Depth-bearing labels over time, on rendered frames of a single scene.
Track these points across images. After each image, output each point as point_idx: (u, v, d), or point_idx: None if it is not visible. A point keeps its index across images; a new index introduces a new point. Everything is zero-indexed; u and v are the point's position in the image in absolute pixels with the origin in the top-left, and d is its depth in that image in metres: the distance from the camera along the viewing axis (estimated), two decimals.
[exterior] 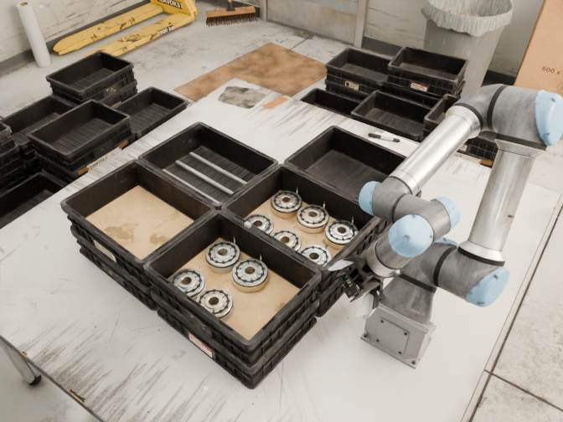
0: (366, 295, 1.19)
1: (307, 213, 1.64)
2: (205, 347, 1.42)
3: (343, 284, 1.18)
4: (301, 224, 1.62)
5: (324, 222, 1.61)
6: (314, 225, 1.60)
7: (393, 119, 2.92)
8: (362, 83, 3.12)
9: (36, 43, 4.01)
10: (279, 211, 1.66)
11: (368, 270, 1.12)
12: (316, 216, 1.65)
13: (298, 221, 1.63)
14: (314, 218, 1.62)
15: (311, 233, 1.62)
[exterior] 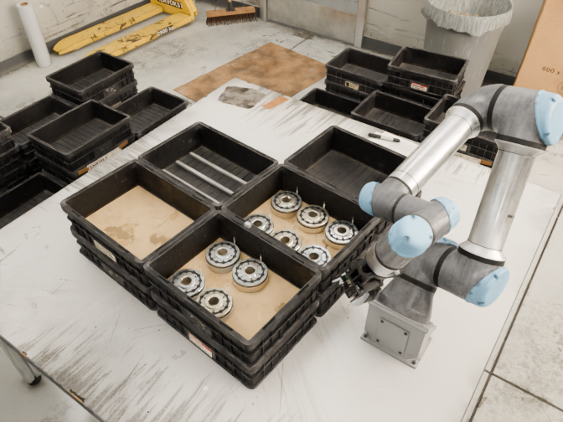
0: None
1: (307, 213, 1.64)
2: (205, 347, 1.42)
3: (343, 284, 1.18)
4: (301, 224, 1.62)
5: (324, 222, 1.61)
6: (314, 225, 1.60)
7: (393, 119, 2.92)
8: (362, 83, 3.12)
9: (36, 43, 4.01)
10: (279, 211, 1.66)
11: (368, 270, 1.12)
12: (316, 216, 1.65)
13: (298, 221, 1.63)
14: (314, 218, 1.62)
15: (311, 233, 1.62)
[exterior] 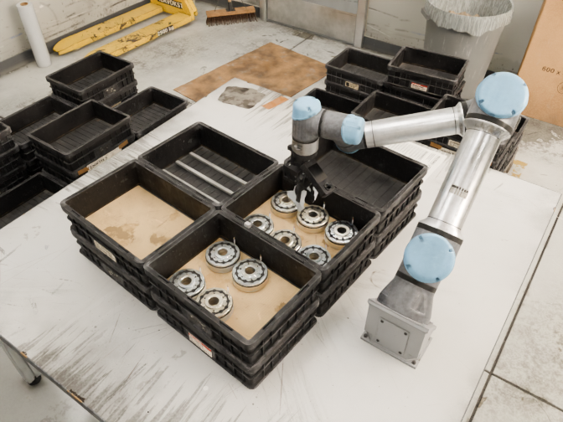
0: (296, 185, 1.52)
1: (307, 213, 1.64)
2: (205, 347, 1.42)
3: None
4: (301, 224, 1.62)
5: (324, 222, 1.61)
6: (314, 225, 1.60)
7: None
8: (362, 83, 3.12)
9: (36, 43, 4.01)
10: (279, 211, 1.66)
11: None
12: (316, 216, 1.65)
13: (298, 221, 1.63)
14: (314, 218, 1.62)
15: (311, 233, 1.62)
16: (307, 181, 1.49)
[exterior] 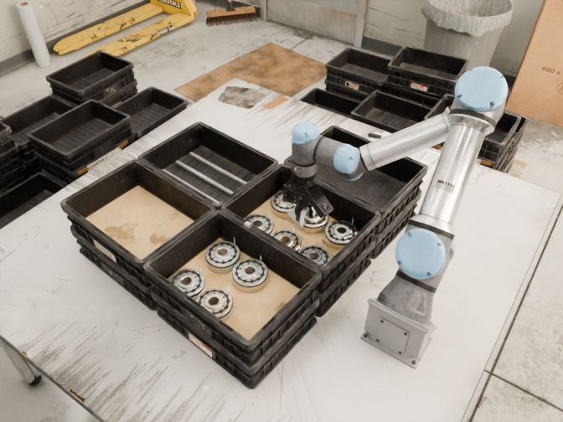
0: (296, 205, 1.57)
1: (307, 213, 1.64)
2: (205, 347, 1.42)
3: None
4: None
5: (324, 222, 1.61)
6: (314, 225, 1.60)
7: (393, 119, 2.92)
8: (362, 83, 3.12)
9: (36, 43, 4.01)
10: (279, 211, 1.66)
11: None
12: (316, 216, 1.65)
13: None
14: (314, 218, 1.62)
15: (311, 233, 1.62)
16: (306, 201, 1.54)
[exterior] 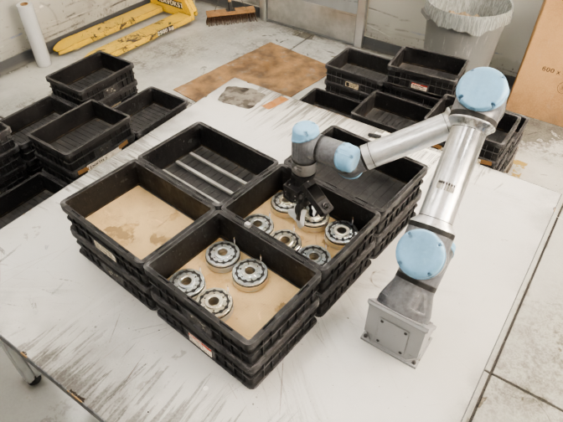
0: (296, 204, 1.57)
1: (307, 212, 1.64)
2: (205, 347, 1.42)
3: None
4: None
5: (325, 222, 1.61)
6: (315, 224, 1.60)
7: (393, 119, 2.92)
8: (362, 83, 3.12)
9: (36, 43, 4.01)
10: (279, 211, 1.66)
11: None
12: (316, 216, 1.65)
13: None
14: (315, 217, 1.62)
15: (311, 232, 1.62)
16: (306, 200, 1.54)
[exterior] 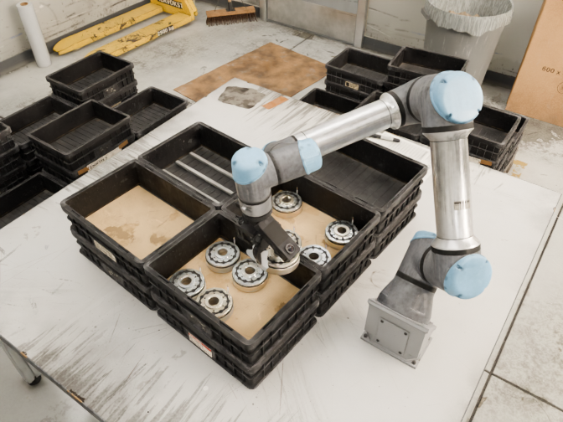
0: (255, 244, 1.25)
1: (271, 249, 1.32)
2: (205, 347, 1.42)
3: None
4: None
5: (294, 260, 1.30)
6: (281, 265, 1.29)
7: None
8: (362, 83, 3.12)
9: (36, 43, 4.01)
10: (279, 211, 1.66)
11: None
12: None
13: None
14: None
15: (278, 275, 1.30)
16: (265, 241, 1.21)
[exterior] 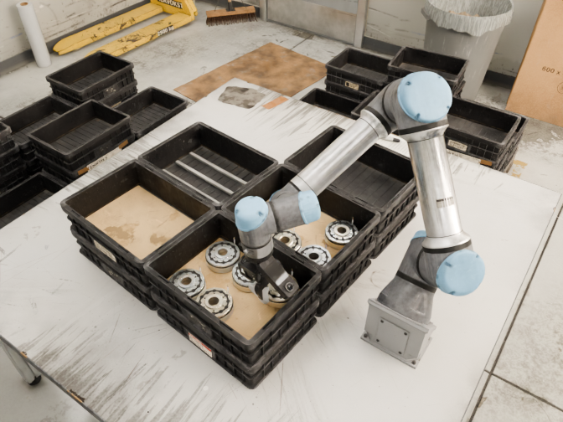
0: (256, 281, 1.33)
1: None
2: (205, 347, 1.42)
3: None
4: None
5: (293, 295, 1.38)
6: (281, 300, 1.37)
7: None
8: (362, 83, 3.12)
9: (36, 43, 4.01)
10: None
11: None
12: None
13: None
14: None
15: (278, 307, 1.39)
16: (266, 280, 1.30)
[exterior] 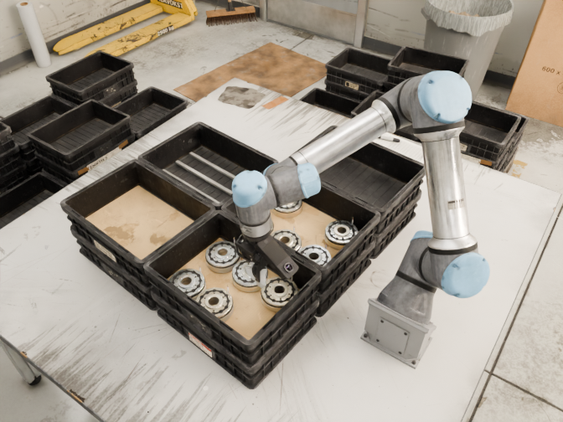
0: (254, 263, 1.28)
1: (272, 288, 1.42)
2: (205, 347, 1.42)
3: None
4: (266, 303, 1.40)
5: None
6: (281, 304, 1.38)
7: None
8: (362, 83, 3.12)
9: (36, 43, 4.01)
10: (279, 211, 1.66)
11: None
12: (283, 290, 1.43)
13: (263, 299, 1.40)
14: (281, 294, 1.40)
15: None
16: (264, 259, 1.24)
